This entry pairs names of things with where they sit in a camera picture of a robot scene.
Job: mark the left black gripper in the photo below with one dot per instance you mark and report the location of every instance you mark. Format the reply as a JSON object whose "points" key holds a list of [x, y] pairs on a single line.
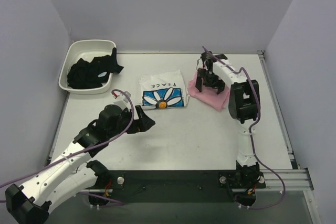
{"points": [[137, 120]]}

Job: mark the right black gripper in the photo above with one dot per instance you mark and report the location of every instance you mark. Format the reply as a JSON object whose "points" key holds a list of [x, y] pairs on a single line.
{"points": [[210, 77]]}

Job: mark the pink t shirt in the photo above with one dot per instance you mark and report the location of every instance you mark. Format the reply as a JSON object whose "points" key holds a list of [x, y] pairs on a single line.
{"points": [[209, 95]]}

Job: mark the white t shirt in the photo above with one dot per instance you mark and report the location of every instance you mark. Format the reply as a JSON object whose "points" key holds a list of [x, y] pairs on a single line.
{"points": [[163, 91]]}

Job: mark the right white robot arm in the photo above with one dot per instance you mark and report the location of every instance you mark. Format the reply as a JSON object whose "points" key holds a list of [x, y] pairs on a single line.
{"points": [[244, 108]]}

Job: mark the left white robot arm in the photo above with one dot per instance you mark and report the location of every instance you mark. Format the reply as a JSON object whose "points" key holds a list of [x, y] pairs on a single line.
{"points": [[75, 169]]}

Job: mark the black t shirt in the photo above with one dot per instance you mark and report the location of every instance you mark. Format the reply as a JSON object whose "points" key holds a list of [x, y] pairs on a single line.
{"points": [[90, 75]]}

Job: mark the white plastic bin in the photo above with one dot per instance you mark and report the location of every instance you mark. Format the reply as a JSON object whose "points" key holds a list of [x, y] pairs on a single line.
{"points": [[86, 50]]}

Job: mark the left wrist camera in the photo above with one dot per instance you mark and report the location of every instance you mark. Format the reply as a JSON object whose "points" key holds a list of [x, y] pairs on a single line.
{"points": [[121, 99]]}

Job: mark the aluminium right side rail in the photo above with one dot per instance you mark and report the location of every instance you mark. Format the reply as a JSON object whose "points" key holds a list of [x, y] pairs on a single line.
{"points": [[280, 118]]}

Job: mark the aluminium rail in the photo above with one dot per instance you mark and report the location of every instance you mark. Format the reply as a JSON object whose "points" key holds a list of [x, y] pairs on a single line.
{"points": [[280, 118], [288, 180]]}

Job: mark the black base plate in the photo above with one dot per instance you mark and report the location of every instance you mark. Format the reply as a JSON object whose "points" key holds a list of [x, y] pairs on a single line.
{"points": [[118, 187]]}

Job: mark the aluminium front rail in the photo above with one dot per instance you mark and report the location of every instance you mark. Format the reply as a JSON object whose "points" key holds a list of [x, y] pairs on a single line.
{"points": [[288, 180]]}

